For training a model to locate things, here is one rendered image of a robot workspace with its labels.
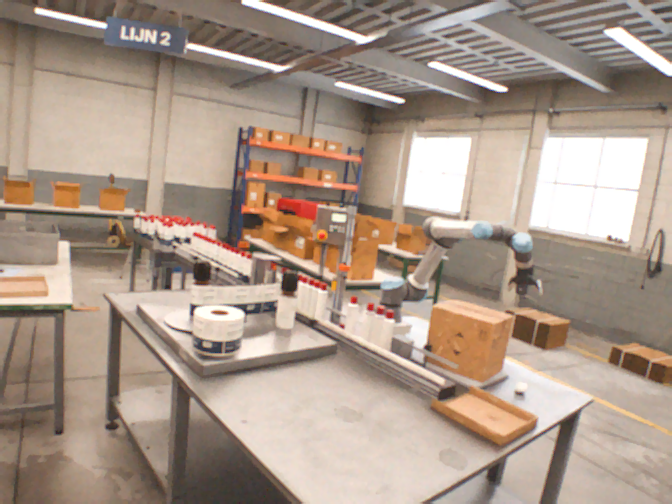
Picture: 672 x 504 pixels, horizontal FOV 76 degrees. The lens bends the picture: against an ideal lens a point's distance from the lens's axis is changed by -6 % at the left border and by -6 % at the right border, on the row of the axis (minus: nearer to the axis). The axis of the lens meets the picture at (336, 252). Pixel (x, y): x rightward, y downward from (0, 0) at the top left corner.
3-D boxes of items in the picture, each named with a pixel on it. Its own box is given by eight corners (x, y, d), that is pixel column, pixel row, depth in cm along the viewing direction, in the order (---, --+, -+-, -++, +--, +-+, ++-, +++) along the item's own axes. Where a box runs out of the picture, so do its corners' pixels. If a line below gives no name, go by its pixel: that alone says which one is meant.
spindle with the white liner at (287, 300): (270, 330, 215) (277, 269, 210) (286, 328, 220) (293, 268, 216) (281, 337, 208) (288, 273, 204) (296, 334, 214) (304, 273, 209)
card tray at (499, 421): (430, 407, 168) (432, 398, 167) (469, 393, 185) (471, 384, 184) (501, 446, 145) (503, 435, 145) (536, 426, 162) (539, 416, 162)
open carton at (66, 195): (49, 207, 614) (50, 181, 608) (51, 204, 650) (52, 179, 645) (81, 209, 635) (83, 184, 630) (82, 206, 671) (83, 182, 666)
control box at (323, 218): (313, 239, 250) (317, 204, 247) (343, 243, 252) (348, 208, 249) (314, 242, 240) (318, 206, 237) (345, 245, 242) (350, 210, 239)
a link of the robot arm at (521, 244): (523, 227, 185) (536, 239, 179) (524, 245, 192) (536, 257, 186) (507, 236, 185) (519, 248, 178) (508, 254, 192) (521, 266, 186)
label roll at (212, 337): (181, 345, 182) (183, 311, 180) (215, 334, 200) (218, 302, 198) (218, 359, 173) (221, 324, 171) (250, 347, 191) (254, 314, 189)
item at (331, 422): (102, 295, 252) (103, 292, 252) (310, 285, 350) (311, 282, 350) (344, 552, 96) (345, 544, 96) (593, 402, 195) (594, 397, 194)
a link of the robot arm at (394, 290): (374, 299, 247) (378, 275, 247) (395, 300, 254) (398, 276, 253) (386, 304, 237) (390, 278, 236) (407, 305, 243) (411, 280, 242)
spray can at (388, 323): (375, 353, 203) (382, 309, 200) (383, 351, 207) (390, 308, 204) (383, 357, 200) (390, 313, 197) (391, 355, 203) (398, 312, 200)
